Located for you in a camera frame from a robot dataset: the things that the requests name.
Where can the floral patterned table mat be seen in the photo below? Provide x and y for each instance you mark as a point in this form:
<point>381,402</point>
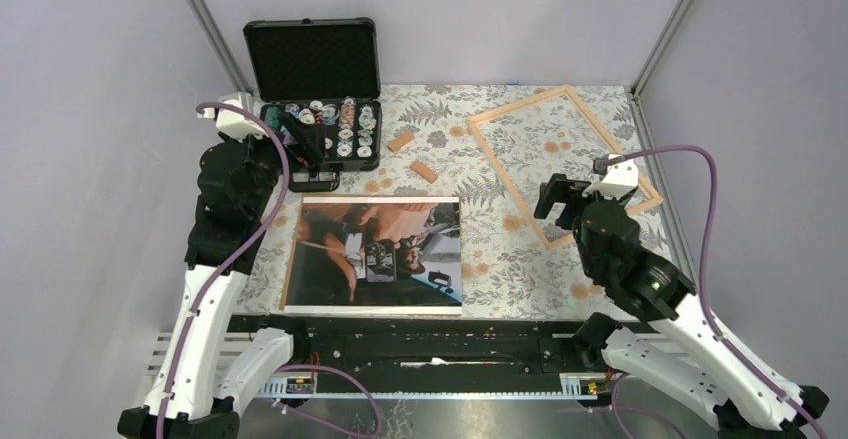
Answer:
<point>506,271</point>

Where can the light wooden picture frame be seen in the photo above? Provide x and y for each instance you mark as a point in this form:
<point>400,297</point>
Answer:
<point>554,130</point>

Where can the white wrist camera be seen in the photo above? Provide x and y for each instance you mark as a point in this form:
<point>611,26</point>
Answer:
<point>618,178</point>
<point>234,125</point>

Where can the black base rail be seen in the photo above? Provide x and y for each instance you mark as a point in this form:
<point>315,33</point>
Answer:
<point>428,353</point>

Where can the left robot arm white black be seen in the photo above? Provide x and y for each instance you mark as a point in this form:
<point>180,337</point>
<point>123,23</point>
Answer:
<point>191,397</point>

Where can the wooden block near case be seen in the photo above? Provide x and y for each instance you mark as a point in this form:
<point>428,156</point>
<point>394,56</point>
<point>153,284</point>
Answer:
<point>401,141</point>

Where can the black poker chip case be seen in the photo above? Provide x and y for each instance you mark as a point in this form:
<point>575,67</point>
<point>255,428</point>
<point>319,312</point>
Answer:
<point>324,73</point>

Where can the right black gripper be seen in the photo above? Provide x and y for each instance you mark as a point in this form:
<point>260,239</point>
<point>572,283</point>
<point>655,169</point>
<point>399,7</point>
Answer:
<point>560,189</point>

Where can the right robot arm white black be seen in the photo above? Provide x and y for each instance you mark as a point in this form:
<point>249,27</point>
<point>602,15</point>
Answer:
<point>723,382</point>

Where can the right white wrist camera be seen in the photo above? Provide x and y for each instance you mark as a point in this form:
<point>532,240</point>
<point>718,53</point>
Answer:
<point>618,178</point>

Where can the wooden block near photo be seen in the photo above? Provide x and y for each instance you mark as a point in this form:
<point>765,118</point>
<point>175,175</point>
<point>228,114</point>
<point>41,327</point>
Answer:
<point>424,171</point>

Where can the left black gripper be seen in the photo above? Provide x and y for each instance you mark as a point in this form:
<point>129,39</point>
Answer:
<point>310,146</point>

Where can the photo print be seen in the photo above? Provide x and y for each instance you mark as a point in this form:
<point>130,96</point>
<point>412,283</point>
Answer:
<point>377,255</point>

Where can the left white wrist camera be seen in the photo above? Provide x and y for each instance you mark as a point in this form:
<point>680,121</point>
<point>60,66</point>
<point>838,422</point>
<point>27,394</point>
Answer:
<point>234,125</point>

